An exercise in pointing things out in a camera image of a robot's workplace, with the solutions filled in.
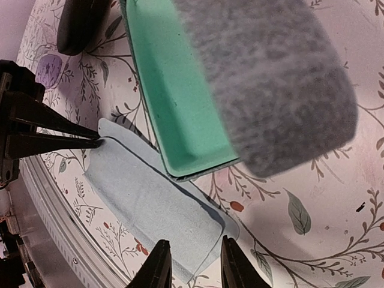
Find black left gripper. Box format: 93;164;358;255
1;60;103;189

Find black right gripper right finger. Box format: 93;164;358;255
220;236;270;288

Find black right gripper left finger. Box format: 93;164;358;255
126;239;172;288

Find blue-grey cleaning cloth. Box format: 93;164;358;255
84;118;240;283

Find grey case green lining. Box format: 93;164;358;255
121;1;358;181

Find clear purple glasses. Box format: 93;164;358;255
35;54;62;89

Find black glasses case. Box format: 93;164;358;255
56;0;110;56

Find front aluminium rail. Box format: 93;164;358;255
9;157;129;287

